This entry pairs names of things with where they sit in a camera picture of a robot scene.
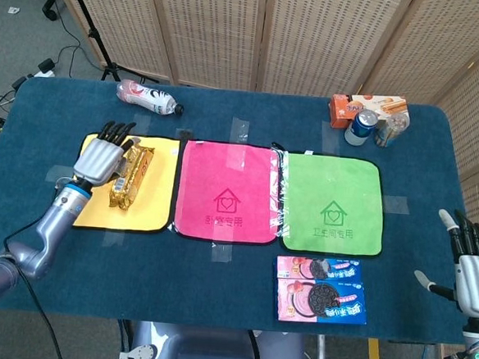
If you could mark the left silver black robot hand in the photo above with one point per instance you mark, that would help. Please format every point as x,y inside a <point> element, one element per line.
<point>97,159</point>

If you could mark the plastic drink bottle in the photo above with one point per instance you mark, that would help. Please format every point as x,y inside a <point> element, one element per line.
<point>146,95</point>

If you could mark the metal table leg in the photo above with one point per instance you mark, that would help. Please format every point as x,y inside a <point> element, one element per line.
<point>320,357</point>

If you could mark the black tripod stand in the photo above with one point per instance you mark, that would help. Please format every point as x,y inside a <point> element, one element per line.
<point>94,34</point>

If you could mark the clear tape strip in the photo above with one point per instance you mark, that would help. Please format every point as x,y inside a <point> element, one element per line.
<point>54,172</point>
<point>114,238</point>
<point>330,138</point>
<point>396,204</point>
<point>240,128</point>
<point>222,252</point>
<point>143,119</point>

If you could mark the white power strip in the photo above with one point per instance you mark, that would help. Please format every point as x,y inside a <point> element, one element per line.
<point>45,67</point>

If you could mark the small blue pink Oreo box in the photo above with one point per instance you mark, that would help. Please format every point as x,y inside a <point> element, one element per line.
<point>319,269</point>

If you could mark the blue felt table cover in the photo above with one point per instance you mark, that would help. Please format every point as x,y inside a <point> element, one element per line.
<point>175,282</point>

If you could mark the pink cloth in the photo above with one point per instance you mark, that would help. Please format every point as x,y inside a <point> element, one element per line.
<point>232,171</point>

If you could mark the white paper scrap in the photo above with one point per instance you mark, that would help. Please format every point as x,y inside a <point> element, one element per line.
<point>13,9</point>

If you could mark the golden snack bar wrapper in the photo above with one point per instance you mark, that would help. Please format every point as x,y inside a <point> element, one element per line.
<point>135,172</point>

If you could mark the yellow cloth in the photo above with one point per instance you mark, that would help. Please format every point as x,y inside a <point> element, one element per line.
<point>156,198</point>

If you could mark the large blue pink Oreo box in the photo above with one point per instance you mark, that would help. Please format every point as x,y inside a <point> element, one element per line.
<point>321,301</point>

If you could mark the clear snack jar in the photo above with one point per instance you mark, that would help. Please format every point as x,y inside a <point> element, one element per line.
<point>391,130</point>

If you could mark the orange biscuit box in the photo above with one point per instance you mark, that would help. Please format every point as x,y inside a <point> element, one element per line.
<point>345,111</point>

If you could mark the green cloth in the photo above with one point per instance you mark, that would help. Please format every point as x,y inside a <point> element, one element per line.
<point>333,186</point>

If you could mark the grey robot torso base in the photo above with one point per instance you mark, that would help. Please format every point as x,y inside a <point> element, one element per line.
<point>211,354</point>

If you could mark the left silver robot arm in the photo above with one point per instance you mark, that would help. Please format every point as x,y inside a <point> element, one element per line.
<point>51,228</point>

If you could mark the crumpled clear tape band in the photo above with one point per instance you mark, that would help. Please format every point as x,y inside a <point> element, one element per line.
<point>280,190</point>

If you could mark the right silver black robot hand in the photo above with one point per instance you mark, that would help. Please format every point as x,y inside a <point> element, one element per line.
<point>475,282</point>

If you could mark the blue soda can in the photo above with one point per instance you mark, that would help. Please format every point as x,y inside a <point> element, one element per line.
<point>362,128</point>

